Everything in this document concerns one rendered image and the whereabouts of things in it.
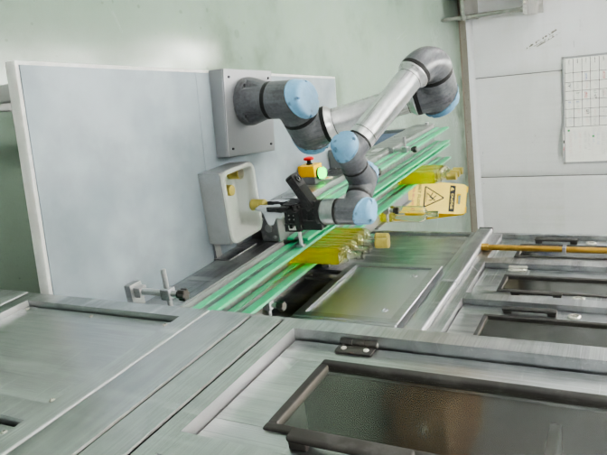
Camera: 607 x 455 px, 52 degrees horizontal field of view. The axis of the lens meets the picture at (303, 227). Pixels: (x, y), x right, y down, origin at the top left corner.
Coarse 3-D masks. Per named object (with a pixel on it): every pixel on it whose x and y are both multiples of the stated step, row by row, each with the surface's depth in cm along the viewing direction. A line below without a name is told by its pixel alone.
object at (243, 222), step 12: (240, 168) 190; (252, 168) 196; (228, 180) 196; (240, 180) 199; (252, 180) 197; (240, 192) 200; (252, 192) 198; (228, 204) 184; (240, 204) 201; (228, 216) 185; (240, 216) 203; (252, 216) 201; (240, 228) 199; (252, 228) 198; (240, 240) 190
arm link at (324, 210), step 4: (324, 200) 174; (328, 200) 174; (332, 200) 173; (320, 204) 174; (324, 204) 173; (328, 204) 173; (320, 208) 174; (324, 208) 173; (328, 208) 172; (320, 212) 174; (324, 212) 173; (328, 212) 172; (320, 216) 174; (324, 216) 173; (328, 216) 173; (324, 220) 174; (328, 220) 174; (332, 220) 173; (324, 224) 176; (328, 224) 176; (332, 224) 175
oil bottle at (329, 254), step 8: (312, 248) 203; (320, 248) 202; (328, 248) 200; (336, 248) 199; (344, 248) 199; (296, 256) 206; (304, 256) 205; (312, 256) 204; (320, 256) 202; (328, 256) 201; (336, 256) 199; (344, 256) 199; (328, 264) 202; (336, 264) 200
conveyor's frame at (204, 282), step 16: (416, 128) 342; (384, 144) 304; (400, 144) 303; (368, 160) 270; (336, 176) 245; (288, 192) 229; (320, 192) 228; (256, 240) 209; (288, 240) 209; (240, 256) 194; (256, 256) 192; (208, 272) 184; (224, 272) 182; (240, 272) 184; (176, 288) 174; (192, 288) 172; (208, 288) 171; (160, 304) 163; (176, 304) 162; (192, 304) 165
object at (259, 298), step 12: (396, 192) 287; (384, 204) 268; (300, 264) 209; (312, 264) 206; (276, 276) 199; (288, 276) 198; (300, 276) 198; (264, 288) 190; (276, 288) 189; (252, 300) 183; (264, 300) 181; (252, 312) 174
